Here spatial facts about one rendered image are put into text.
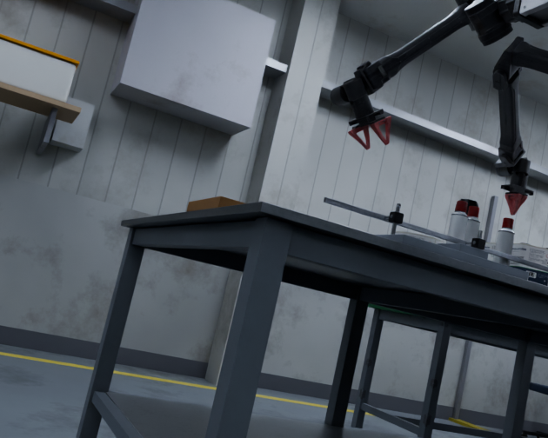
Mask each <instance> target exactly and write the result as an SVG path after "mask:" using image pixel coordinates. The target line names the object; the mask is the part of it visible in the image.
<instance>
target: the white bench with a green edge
mask: <svg viewBox="0 0 548 438"><path fill-rule="evenodd" d="M368 307H369V308H373V309H375V310H374V315H373V318H372V323H371V331H370V335H369V340H368V344H367V349H366V353H365V358H364V366H363V370H362V374H361V379H360V383H359V387H358V395H357V399H356V404H355V408H354V413H353V417H352V422H351V427H353V428H362V427H363V423H364V415H365V412H367V413H369V414H372V415H375V416H376V417H378V418H381V419H383V420H385V421H388V422H390V423H392V424H394V425H397V426H399V427H401V428H403V429H406V430H408V431H410V432H412V433H414V434H416V435H418V437H420V438H431V434H432V430H433V429H436V430H442V431H447V432H452V433H458V434H463V435H474V436H479V437H484V438H502V435H503V433H499V432H493V431H488V430H483V429H477V428H467V427H462V426H457V425H451V424H446V423H441V422H435V421H434V420H435V414H436V410H437V405H438V397H439V392H440V387H441V382H442V377H443V373H444V364H445V359H446V355H447V349H448V345H449V340H450V336H452V337H457V338H460V339H464V340H467V341H472V342H478V343H482V344H486V345H490V346H493V347H497V348H504V349H508V350H511V351H515V352H517V349H518V340H516V339H511V338H508V337H504V336H501V335H494V334H491V333H487V332H484V331H480V330H476V329H473V328H467V327H463V326H459V325H456V324H451V323H448V322H441V321H438V320H434V319H431V318H427V317H423V316H420V315H414V314H410V313H406V312H403V311H399V310H395V309H388V308H385V307H381V306H378V305H374V304H370V303H369V304H368ZM384 321H387V322H394V323H397V324H401V325H405V326H409V327H413V328H416V329H422V330H427V331H431V332H434V333H437V336H436V341H435V345H434V350H433V355H432V359H431V368H430V373H429V377H428V382H427V387H426V391H425V397H424V405H423V410H422V414H421V419H415V418H410V417H405V416H400V415H391V414H389V413H386V412H384V411H383V410H380V409H378V408H374V407H372V406H371V405H368V404H367V402H368V397H369V393H370V388H371V380H372V376H373V371H374V367H375V362H376V358H377V353H378V345H379V341H380V336H381V332H382V327H383V323H384ZM535 356H537V357H541V358H545V359H548V346H545V345H540V344H537V346H536V351H535Z"/></svg>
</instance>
